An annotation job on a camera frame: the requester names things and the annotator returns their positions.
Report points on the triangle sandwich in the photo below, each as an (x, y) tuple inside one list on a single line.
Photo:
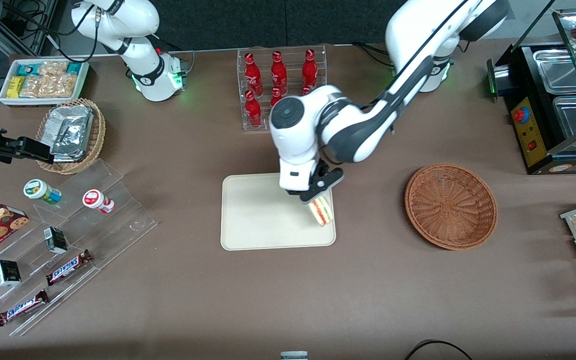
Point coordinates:
[(322, 211)]

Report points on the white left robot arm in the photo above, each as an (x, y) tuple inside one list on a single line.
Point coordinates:
[(403, 35)]

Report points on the white snack tray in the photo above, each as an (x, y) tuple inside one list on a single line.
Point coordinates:
[(5, 101)]

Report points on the cream plastic tray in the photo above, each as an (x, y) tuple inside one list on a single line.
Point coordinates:
[(258, 220)]

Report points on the tan wicker basket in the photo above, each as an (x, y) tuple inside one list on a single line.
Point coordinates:
[(99, 135)]

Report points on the brown round wicker basket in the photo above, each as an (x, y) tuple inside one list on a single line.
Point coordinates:
[(450, 207)]

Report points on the green lid yogurt cup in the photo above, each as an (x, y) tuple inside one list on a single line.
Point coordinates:
[(40, 191)]

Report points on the clear nut snack bag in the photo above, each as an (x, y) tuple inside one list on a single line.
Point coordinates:
[(60, 86), (53, 68), (32, 87)]

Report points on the yellow snack packet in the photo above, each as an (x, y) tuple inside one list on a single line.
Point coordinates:
[(15, 86)]

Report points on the red soda cans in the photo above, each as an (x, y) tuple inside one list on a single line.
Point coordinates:
[(253, 112)]

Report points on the red lid yogurt cup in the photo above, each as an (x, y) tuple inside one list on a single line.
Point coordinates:
[(95, 200)]

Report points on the teal snack packet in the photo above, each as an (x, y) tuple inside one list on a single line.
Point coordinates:
[(74, 68), (28, 70)]

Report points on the small black carton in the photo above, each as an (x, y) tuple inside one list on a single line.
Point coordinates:
[(7, 273), (56, 240)]

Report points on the clear acrylic stepped stand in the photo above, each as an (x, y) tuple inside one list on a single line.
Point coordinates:
[(30, 262), (128, 220)]

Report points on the clear acrylic bottle rack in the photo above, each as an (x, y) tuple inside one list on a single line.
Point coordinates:
[(295, 60)]

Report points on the Snickers chocolate bar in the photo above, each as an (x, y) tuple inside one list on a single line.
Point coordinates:
[(68, 267), (20, 308)]

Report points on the black food warmer cabinet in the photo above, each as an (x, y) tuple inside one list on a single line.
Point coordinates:
[(530, 130)]

